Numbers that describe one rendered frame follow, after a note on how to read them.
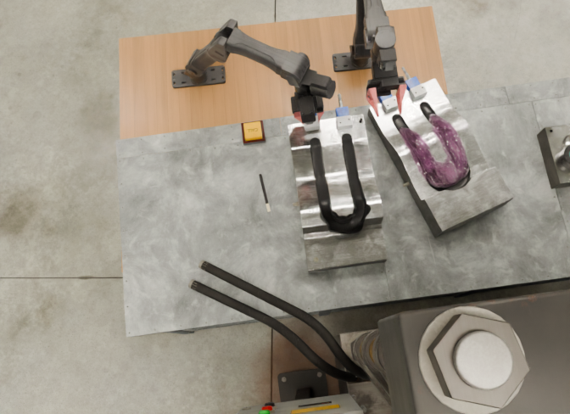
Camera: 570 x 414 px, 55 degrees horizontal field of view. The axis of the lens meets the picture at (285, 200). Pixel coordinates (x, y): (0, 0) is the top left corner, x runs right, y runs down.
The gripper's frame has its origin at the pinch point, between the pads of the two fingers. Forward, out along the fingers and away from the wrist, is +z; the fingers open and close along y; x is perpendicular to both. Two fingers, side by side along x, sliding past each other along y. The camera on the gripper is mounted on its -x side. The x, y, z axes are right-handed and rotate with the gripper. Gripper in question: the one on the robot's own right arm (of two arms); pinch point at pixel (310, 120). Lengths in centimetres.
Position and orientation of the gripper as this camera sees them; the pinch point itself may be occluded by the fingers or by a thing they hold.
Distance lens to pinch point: 184.2
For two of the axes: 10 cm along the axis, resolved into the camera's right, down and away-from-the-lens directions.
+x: -0.7, -8.2, 5.7
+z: 1.8, 5.5, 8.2
